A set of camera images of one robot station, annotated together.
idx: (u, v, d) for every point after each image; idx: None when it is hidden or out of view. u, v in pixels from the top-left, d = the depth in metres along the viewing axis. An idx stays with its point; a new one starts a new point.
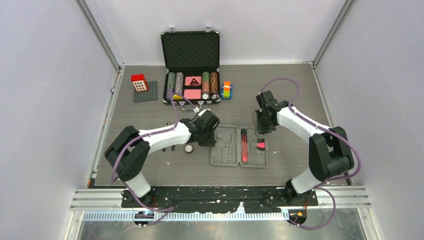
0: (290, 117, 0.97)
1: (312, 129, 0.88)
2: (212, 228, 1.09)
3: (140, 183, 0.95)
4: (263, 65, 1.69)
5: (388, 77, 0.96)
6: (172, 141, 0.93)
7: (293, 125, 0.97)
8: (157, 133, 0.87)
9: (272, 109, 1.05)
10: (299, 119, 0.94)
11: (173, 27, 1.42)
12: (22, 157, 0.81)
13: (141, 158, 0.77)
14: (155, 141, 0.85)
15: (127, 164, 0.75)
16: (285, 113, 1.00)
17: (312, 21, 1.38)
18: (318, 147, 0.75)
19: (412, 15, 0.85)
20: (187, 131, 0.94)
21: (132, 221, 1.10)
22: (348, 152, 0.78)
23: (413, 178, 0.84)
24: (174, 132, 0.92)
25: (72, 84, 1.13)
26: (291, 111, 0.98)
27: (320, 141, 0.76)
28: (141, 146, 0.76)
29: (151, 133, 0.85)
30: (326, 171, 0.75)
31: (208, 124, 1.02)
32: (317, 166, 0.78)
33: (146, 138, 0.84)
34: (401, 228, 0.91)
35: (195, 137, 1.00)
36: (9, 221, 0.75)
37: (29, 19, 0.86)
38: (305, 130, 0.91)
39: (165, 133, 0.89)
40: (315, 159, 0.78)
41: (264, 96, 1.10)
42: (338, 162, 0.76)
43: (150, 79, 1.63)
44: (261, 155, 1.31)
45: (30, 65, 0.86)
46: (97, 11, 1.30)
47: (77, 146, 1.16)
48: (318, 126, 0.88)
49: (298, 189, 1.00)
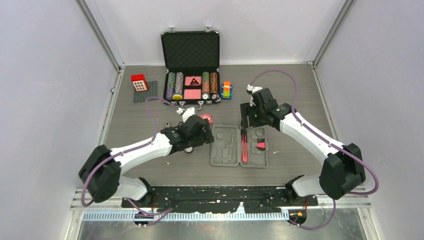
0: (296, 126, 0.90)
1: (324, 146, 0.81)
2: (212, 228, 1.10)
3: (132, 187, 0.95)
4: (263, 65, 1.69)
5: (388, 77, 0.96)
6: (150, 156, 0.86)
7: (299, 135, 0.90)
8: (131, 150, 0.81)
9: (273, 115, 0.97)
10: (307, 131, 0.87)
11: (173, 27, 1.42)
12: (22, 156, 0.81)
13: (112, 180, 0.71)
14: (129, 160, 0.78)
15: (98, 188, 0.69)
16: (290, 122, 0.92)
17: (312, 21, 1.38)
18: (335, 171, 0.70)
19: (412, 16, 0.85)
20: (168, 142, 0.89)
21: (132, 221, 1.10)
22: (362, 169, 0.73)
23: (412, 178, 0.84)
24: (151, 146, 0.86)
25: (72, 84, 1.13)
26: (298, 121, 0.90)
27: (335, 164, 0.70)
28: (112, 168, 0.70)
29: (123, 151, 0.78)
30: (341, 192, 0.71)
31: (192, 131, 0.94)
32: (332, 186, 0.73)
33: (118, 158, 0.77)
34: (402, 228, 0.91)
35: (178, 147, 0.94)
36: (9, 221, 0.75)
37: (29, 19, 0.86)
38: (315, 145, 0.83)
39: (142, 149, 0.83)
40: (330, 180, 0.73)
41: (262, 96, 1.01)
42: (353, 181, 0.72)
43: (150, 79, 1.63)
44: (261, 155, 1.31)
45: (29, 65, 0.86)
46: (97, 11, 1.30)
47: (76, 147, 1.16)
48: (331, 143, 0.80)
49: (299, 192, 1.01)
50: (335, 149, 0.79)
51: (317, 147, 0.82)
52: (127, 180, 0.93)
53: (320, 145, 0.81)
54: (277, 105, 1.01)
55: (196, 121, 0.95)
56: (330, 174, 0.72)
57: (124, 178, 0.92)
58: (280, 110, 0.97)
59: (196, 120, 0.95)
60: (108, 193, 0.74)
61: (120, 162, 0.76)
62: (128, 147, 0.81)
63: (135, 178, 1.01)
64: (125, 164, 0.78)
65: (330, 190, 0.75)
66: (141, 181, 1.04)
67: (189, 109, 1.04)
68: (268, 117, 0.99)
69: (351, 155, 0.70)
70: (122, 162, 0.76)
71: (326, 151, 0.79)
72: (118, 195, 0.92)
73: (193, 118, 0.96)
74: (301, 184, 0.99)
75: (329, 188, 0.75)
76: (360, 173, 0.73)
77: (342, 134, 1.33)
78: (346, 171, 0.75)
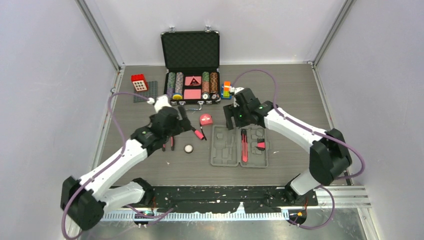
0: (280, 121, 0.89)
1: (308, 135, 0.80)
2: (212, 228, 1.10)
3: (125, 196, 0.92)
4: (263, 65, 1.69)
5: (388, 77, 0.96)
6: (126, 168, 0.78)
7: (284, 130, 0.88)
8: (101, 172, 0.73)
9: (257, 113, 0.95)
10: (291, 125, 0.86)
11: (173, 27, 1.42)
12: (22, 156, 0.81)
13: (92, 208, 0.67)
14: (101, 183, 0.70)
15: (81, 219, 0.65)
16: (273, 118, 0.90)
17: (312, 21, 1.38)
18: (321, 157, 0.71)
19: (411, 16, 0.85)
20: (140, 147, 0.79)
21: (132, 221, 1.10)
22: (347, 151, 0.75)
23: (412, 178, 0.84)
24: (123, 158, 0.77)
25: (72, 84, 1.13)
26: (281, 115, 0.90)
27: (321, 149, 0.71)
28: (84, 199, 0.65)
29: (92, 177, 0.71)
30: (330, 177, 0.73)
31: (166, 125, 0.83)
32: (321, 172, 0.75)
33: (89, 185, 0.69)
34: (402, 228, 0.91)
35: (155, 146, 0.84)
36: (9, 222, 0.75)
37: (29, 20, 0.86)
38: (300, 137, 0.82)
39: (113, 166, 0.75)
40: (318, 167, 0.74)
41: (245, 96, 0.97)
42: (340, 164, 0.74)
43: (150, 79, 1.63)
44: (261, 155, 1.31)
45: (30, 65, 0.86)
46: (97, 11, 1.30)
47: (76, 147, 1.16)
48: (314, 131, 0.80)
49: (298, 191, 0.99)
50: (319, 136, 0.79)
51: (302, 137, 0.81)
52: (117, 192, 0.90)
53: (305, 135, 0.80)
54: (259, 102, 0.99)
55: (167, 113, 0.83)
56: (317, 160, 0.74)
57: (111, 193, 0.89)
58: (262, 107, 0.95)
59: (167, 113, 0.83)
60: (95, 217, 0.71)
61: (92, 190, 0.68)
62: (98, 170, 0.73)
63: (128, 185, 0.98)
64: (99, 189, 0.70)
65: (320, 176, 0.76)
66: (136, 184, 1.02)
67: (162, 99, 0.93)
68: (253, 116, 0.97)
69: (334, 138, 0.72)
70: (94, 189, 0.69)
71: (311, 139, 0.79)
72: (115, 208, 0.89)
73: (162, 111, 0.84)
74: (299, 182, 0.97)
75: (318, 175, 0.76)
76: (345, 155, 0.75)
77: (342, 134, 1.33)
78: (332, 155, 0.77)
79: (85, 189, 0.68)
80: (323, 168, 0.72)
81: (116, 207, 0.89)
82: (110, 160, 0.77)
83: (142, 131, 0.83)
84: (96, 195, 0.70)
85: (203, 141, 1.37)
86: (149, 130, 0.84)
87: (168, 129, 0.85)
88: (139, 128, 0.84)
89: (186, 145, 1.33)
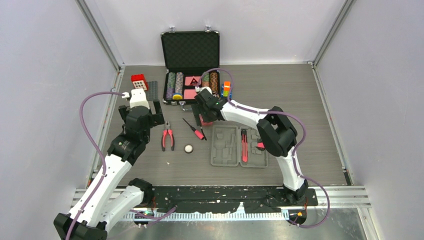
0: (233, 111, 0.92)
1: (255, 116, 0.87)
2: (212, 228, 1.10)
3: (125, 207, 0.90)
4: (263, 65, 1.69)
5: (388, 77, 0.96)
6: (113, 186, 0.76)
7: (238, 117, 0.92)
8: (89, 200, 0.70)
9: (215, 109, 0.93)
10: (242, 111, 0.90)
11: (173, 27, 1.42)
12: (22, 156, 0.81)
13: (92, 236, 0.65)
14: (93, 210, 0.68)
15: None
16: (226, 108, 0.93)
17: (312, 21, 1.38)
18: (267, 131, 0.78)
19: (412, 16, 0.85)
20: (121, 161, 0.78)
21: (132, 221, 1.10)
22: (289, 123, 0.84)
23: (412, 178, 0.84)
24: (107, 178, 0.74)
25: (72, 84, 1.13)
26: (232, 105, 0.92)
27: (265, 125, 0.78)
28: (80, 232, 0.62)
29: (81, 207, 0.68)
30: (280, 149, 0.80)
31: (140, 128, 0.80)
32: (271, 146, 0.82)
33: (81, 217, 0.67)
34: (402, 228, 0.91)
35: (137, 152, 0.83)
36: (9, 221, 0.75)
37: (29, 19, 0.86)
38: (249, 120, 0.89)
39: (98, 190, 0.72)
40: (268, 141, 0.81)
41: (204, 96, 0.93)
42: (286, 135, 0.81)
43: (150, 79, 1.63)
44: (261, 156, 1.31)
45: (30, 65, 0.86)
46: (97, 11, 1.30)
47: (77, 147, 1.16)
48: (259, 111, 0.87)
49: (291, 186, 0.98)
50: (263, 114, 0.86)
51: (251, 119, 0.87)
52: (115, 204, 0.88)
53: (253, 118, 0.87)
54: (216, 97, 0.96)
55: (138, 115, 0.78)
56: (264, 136, 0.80)
57: (110, 207, 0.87)
58: (219, 102, 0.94)
59: (136, 116, 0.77)
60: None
61: (85, 221, 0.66)
62: (85, 199, 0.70)
63: (124, 192, 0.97)
64: (92, 217, 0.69)
65: (272, 149, 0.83)
66: (134, 188, 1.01)
67: (138, 94, 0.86)
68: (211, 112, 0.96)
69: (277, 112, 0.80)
70: (87, 219, 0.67)
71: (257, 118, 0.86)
72: (116, 221, 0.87)
73: (132, 114, 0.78)
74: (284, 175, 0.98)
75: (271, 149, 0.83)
76: (289, 127, 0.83)
77: (343, 134, 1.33)
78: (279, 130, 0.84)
79: (79, 222, 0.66)
80: (270, 141, 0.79)
81: (118, 220, 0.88)
82: (94, 184, 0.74)
83: (118, 142, 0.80)
84: (91, 223, 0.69)
85: (203, 141, 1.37)
86: (125, 138, 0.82)
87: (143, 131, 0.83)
88: (115, 139, 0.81)
89: (187, 145, 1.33)
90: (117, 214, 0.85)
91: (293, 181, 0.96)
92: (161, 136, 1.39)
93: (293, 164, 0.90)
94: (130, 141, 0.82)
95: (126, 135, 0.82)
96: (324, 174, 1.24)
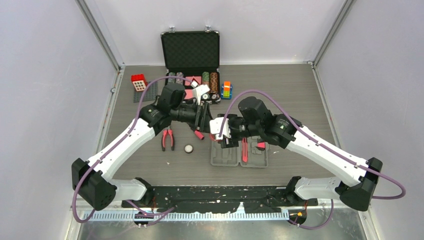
0: (313, 149, 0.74)
1: (351, 169, 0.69)
2: (212, 228, 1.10)
3: (131, 186, 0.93)
4: (262, 65, 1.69)
5: (388, 76, 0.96)
6: (134, 147, 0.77)
7: (314, 156, 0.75)
8: (109, 153, 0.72)
9: (277, 133, 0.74)
10: (328, 153, 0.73)
11: (173, 27, 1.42)
12: (22, 156, 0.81)
13: (103, 189, 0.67)
14: (110, 164, 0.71)
15: (93, 199, 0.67)
16: (303, 142, 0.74)
17: (312, 21, 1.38)
18: (370, 196, 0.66)
19: (410, 16, 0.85)
20: (147, 126, 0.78)
21: (132, 221, 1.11)
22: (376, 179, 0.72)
23: (412, 178, 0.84)
24: (129, 138, 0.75)
25: (72, 84, 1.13)
26: (314, 141, 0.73)
27: (369, 188, 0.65)
28: (94, 181, 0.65)
29: (100, 158, 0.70)
30: (365, 208, 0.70)
31: (172, 102, 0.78)
32: (355, 201, 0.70)
33: (98, 167, 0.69)
34: (402, 228, 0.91)
35: (163, 124, 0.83)
36: (9, 220, 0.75)
37: (29, 20, 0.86)
38: (336, 168, 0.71)
39: (119, 146, 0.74)
40: (356, 198, 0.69)
41: (258, 111, 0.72)
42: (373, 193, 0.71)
43: (150, 79, 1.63)
44: (261, 155, 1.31)
45: (30, 66, 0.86)
46: (97, 12, 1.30)
47: (77, 147, 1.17)
48: (358, 164, 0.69)
49: (302, 195, 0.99)
50: (364, 170, 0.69)
51: (344, 171, 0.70)
52: (122, 183, 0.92)
53: (346, 170, 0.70)
54: (272, 116, 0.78)
55: (173, 89, 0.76)
56: (358, 194, 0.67)
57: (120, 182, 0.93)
58: (284, 126, 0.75)
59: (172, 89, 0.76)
60: (108, 197, 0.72)
61: (101, 171, 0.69)
62: (105, 151, 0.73)
63: (131, 180, 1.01)
64: (108, 170, 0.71)
65: (352, 204, 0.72)
66: (140, 182, 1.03)
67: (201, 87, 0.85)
68: (266, 134, 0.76)
69: (388, 177, 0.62)
70: (103, 170, 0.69)
71: (356, 175, 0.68)
72: (119, 200, 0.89)
73: (168, 87, 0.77)
74: (306, 190, 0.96)
75: (353, 204, 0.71)
76: None
77: (342, 134, 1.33)
78: None
79: (95, 171, 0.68)
80: (362, 201, 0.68)
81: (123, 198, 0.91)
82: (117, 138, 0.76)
83: (148, 109, 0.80)
84: (105, 176, 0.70)
85: (203, 141, 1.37)
86: (155, 107, 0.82)
87: (176, 105, 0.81)
88: (145, 106, 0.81)
89: (186, 145, 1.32)
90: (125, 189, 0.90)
91: (309, 196, 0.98)
92: (161, 137, 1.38)
93: (326, 192, 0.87)
94: (160, 111, 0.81)
95: (158, 105, 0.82)
96: (324, 174, 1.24)
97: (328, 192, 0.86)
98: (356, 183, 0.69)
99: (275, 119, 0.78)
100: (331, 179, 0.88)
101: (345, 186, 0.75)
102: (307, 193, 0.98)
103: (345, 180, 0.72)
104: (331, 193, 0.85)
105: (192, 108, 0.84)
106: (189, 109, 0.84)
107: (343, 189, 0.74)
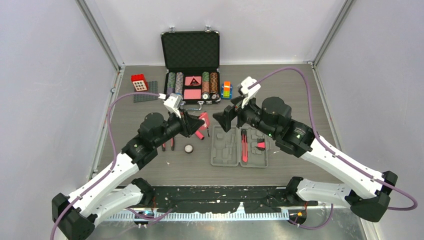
0: (330, 160, 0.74)
1: (367, 182, 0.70)
2: (212, 228, 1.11)
3: (120, 204, 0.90)
4: (262, 65, 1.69)
5: (387, 77, 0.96)
6: (117, 183, 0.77)
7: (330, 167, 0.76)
8: (89, 189, 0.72)
9: (292, 142, 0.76)
10: (344, 165, 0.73)
11: (173, 27, 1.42)
12: (22, 156, 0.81)
13: (81, 225, 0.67)
14: (89, 201, 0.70)
15: (70, 234, 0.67)
16: (320, 153, 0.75)
17: (312, 21, 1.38)
18: (384, 210, 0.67)
19: (410, 16, 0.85)
20: (131, 163, 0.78)
21: (132, 221, 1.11)
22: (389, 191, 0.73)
23: (411, 178, 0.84)
24: (112, 174, 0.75)
25: (71, 84, 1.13)
26: (332, 153, 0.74)
27: (385, 202, 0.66)
28: (72, 218, 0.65)
29: (80, 195, 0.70)
30: (376, 219, 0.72)
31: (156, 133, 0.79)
32: (368, 213, 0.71)
33: (77, 203, 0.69)
34: (401, 228, 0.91)
35: (147, 159, 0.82)
36: (9, 220, 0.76)
37: (29, 20, 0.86)
38: (353, 180, 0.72)
39: (101, 182, 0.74)
40: (370, 210, 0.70)
41: (284, 117, 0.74)
42: None
43: (150, 79, 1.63)
44: (261, 155, 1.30)
45: (30, 66, 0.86)
46: (97, 12, 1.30)
47: (77, 147, 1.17)
48: (375, 178, 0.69)
49: (303, 197, 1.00)
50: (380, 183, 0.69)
51: (360, 184, 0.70)
52: (111, 199, 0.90)
53: (363, 183, 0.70)
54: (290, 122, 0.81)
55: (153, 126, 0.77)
56: (372, 207, 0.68)
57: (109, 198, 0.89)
58: (300, 135, 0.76)
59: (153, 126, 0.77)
60: (87, 231, 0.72)
61: (79, 208, 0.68)
62: (87, 187, 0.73)
63: (125, 190, 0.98)
64: (87, 207, 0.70)
65: (364, 215, 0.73)
66: (136, 188, 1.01)
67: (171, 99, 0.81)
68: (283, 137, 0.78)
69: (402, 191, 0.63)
70: (82, 207, 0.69)
71: (372, 188, 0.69)
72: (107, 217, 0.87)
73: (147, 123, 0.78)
74: (310, 192, 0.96)
75: (364, 214, 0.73)
76: None
77: (342, 134, 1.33)
78: None
79: (73, 207, 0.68)
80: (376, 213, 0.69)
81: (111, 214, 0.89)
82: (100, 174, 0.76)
83: (133, 144, 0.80)
84: (84, 212, 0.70)
85: (203, 141, 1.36)
86: (139, 141, 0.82)
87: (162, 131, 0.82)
88: (129, 142, 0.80)
89: (186, 145, 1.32)
90: (111, 208, 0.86)
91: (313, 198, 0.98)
92: None
93: (335, 201, 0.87)
94: (144, 145, 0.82)
95: (141, 139, 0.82)
96: (323, 174, 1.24)
97: (336, 198, 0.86)
98: (371, 196, 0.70)
99: (291, 126, 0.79)
100: (339, 186, 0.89)
101: (357, 196, 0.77)
102: (310, 196, 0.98)
103: (359, 193, 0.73)
104: (339, 200, 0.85)
105: (174, 119, 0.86)
106: (172, 122, 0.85)
107: (355, 200, 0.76)
